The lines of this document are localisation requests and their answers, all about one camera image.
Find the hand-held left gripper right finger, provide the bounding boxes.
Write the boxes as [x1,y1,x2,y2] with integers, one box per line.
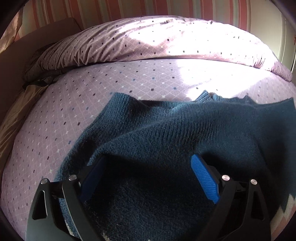
[191,154,271,241]

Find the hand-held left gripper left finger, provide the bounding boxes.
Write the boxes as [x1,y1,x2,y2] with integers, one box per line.
[26,156,107,241]

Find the navy patterned knit sweater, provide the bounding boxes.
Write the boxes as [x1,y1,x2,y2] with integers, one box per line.
[54,90,296,241]

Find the bed with purple dotted sheet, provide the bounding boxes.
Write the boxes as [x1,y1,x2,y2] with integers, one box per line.
[0,58,296,241]

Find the tan pillow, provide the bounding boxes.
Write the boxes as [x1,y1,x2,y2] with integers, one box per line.
[0,89,48,176]

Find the dark brown cloth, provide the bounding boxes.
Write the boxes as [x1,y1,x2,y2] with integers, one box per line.
[23,46,66,90]

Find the purple dotted duvet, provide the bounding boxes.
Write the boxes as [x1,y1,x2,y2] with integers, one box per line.
[35,15,293,81]

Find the pink padded headboard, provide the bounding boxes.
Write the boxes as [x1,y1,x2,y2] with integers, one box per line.
[0,18,81,116]

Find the white wardrobe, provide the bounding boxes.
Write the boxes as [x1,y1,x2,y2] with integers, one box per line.
[250,0,296,77]

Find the pink sheer curtain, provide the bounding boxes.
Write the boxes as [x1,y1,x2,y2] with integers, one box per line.
[0,13,25,50]

